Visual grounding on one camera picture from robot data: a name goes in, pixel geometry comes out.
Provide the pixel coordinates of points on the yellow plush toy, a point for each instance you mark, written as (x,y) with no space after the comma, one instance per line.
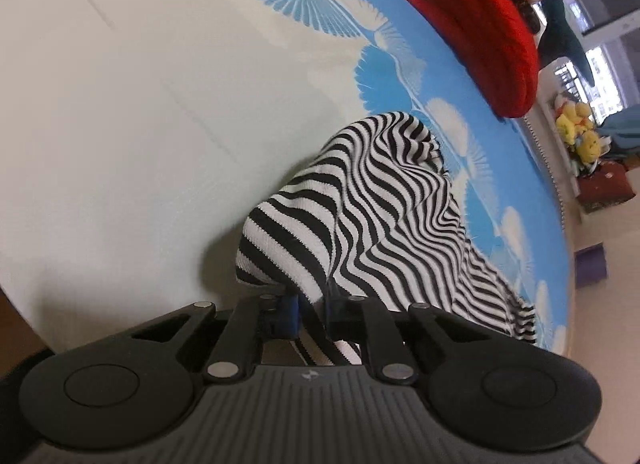
(574,121)
(590,144)

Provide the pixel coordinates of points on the dark red storage box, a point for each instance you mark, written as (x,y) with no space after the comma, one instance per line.
(602,186)

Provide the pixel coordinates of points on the blue shark plush toy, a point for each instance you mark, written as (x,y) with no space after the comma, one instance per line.
(560,33)

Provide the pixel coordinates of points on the blue white patterned bed sheet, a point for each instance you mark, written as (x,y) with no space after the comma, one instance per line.
(125,118)

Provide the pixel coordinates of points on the red knitted blanket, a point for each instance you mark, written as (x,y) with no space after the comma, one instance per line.
(475,33)

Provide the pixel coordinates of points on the blue cloth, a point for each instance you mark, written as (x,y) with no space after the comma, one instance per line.
(622,131)

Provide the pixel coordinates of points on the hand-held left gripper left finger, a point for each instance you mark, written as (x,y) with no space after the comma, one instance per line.
(289,317)

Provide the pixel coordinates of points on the purple box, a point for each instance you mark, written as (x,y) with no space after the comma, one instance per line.
(591,266)

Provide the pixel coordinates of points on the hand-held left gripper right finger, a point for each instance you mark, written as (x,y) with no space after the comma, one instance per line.
(329,311)

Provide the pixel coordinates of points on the black white striped hoodie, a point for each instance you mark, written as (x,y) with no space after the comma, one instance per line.
(390,204)

